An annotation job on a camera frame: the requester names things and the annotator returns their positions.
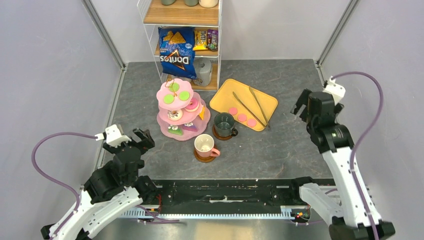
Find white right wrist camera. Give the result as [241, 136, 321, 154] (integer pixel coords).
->
[323, 76, 346, 105]

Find pink sandwich cookie middle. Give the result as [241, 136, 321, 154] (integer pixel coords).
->
[237, 113, 247, 123]

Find grey ceramic mug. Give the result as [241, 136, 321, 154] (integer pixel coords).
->
[193, 57, 213, 87]

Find pink sandwich cookie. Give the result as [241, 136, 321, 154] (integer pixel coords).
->
[246, 118, 257, 128]
[237, 113, 247, 123]
[228, 107, 238, 116]

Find pink three-tier cake stand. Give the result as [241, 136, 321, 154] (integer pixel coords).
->
[156, 78, 211, 141]

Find green cake slice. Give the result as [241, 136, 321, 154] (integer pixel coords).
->
[168, 125, 183, 136]

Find green sandwich cookie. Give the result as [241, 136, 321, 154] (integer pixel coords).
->
[163, 94, 175, 105]
[168, 82, 180, 93]
[178, 91, 191, 101]

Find brown round coaster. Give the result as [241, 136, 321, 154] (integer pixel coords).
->
[193, 150, 216, 163]
[212, 127, 233, 141]

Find blue Doritos chip bag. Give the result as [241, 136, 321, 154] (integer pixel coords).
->
[158, 26, 197, 79]

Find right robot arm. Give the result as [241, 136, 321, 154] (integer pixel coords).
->
[288, 89, 396, 240]

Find purple cake slice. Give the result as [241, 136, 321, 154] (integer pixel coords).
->
[181, 122, 198, 132]

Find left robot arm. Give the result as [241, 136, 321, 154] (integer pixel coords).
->
[31, 124, 158, 240]

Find white cable track rail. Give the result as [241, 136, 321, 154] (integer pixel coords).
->
[118, 207, 295, 221]

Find yellow M&M candy bag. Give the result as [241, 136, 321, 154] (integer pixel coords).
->
[193, 30, 208, 51]

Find yellow cake slice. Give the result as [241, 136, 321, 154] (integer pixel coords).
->
[198, 105, 206, 121]

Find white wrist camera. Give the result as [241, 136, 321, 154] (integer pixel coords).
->
[95, 124, 132, 148]
[323, 76, 346, 105]

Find yellow serving tray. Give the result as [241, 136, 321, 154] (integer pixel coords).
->
[209, 78, 278, 132]

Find pink sandwich cookie far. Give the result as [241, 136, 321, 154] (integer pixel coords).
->
[228, 107, 238, 116]

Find metal serving tongs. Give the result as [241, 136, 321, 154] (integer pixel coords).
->
[231, 86, 271, 129]

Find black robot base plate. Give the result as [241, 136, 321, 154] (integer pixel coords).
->
[142, 177, 307, 214]

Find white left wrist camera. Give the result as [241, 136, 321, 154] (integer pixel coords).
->
[95, 124, 132, 148]

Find pink frosted donut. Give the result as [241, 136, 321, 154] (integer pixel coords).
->
[184, 97, 200, 113]

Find pink sandwich cookie front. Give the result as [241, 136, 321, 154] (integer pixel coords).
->
[246, 118, 257, 128]

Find white wire wooden shelf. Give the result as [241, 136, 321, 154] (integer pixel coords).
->
[136, 0, 223, 91]

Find chocolate white donut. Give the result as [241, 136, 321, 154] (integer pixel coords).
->
[167, 109, 184, 121]

